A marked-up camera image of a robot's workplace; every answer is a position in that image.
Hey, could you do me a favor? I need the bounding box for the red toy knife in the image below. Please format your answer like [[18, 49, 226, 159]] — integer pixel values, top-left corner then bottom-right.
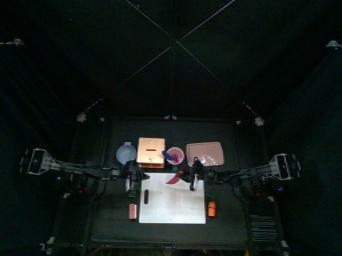
[[165, 173, 185, 186]]

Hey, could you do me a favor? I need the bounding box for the white cutting board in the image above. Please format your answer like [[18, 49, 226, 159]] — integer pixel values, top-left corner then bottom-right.
[[138, 172, 209, 225]]

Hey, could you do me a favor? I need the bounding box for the pink translucent cup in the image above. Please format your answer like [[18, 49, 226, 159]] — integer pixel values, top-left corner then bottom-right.
[[165, 146, 186, 167]]

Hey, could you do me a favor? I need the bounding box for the light blue plastic bowl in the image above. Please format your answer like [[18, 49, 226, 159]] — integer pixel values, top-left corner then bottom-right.
[[115, 141, 138, 167]]

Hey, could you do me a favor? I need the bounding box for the blue toy utensil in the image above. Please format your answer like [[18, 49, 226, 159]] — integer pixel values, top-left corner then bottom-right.
[[161, 150, 179, 163]]

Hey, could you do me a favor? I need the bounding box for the pink square plastic container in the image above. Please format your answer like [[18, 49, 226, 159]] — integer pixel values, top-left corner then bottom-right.
[[185, 141, 226, 168]]

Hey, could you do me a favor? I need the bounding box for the wooden box with slot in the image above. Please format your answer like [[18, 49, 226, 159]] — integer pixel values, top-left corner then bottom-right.
[[135, 137, 167, 169]]

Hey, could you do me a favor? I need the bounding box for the orange toy carrot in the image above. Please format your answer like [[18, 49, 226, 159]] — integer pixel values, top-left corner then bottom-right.
[[206, 191, 218, 218]]

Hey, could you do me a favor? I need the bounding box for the pink toy block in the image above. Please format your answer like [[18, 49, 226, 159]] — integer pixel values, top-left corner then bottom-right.
[[127, 203, 139, 221]]

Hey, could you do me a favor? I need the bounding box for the white text label sticker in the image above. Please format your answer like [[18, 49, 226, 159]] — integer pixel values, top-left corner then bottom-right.
[[247, 214, 279, 243]]

